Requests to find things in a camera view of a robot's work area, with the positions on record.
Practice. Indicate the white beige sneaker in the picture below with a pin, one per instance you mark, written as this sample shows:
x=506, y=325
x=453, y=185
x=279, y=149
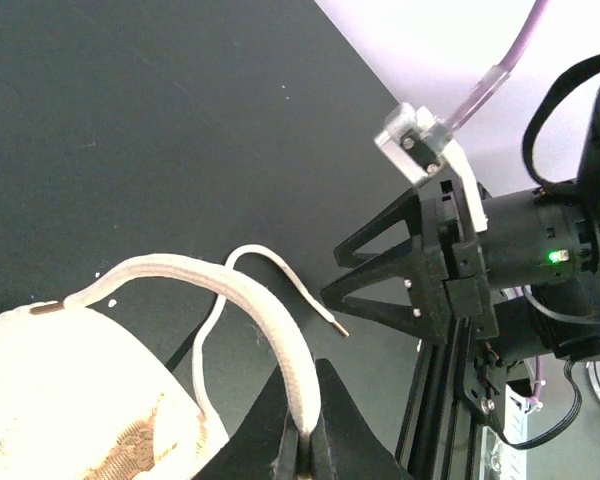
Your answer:
x=82, y=398

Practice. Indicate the white shoelace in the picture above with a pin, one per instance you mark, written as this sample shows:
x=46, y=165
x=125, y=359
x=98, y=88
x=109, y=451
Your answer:
x=267, y=311

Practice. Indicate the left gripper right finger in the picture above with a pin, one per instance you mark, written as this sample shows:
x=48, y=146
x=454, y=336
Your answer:
x=343, y=446

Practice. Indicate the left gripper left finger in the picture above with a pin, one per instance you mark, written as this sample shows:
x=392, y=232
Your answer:
x=265, y=446

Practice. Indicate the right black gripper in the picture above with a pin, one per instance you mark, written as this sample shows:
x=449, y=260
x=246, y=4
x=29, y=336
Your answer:
x=446, y=268

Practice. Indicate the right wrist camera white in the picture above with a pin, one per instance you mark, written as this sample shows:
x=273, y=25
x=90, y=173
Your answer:
x=420, y=146

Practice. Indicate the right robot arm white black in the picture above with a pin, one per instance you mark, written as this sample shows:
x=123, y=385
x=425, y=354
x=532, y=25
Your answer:
x=547, y=235

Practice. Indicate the black aluminium frame right post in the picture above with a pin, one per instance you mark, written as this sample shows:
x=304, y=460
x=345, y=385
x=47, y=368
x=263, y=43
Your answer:
x=456, y=389

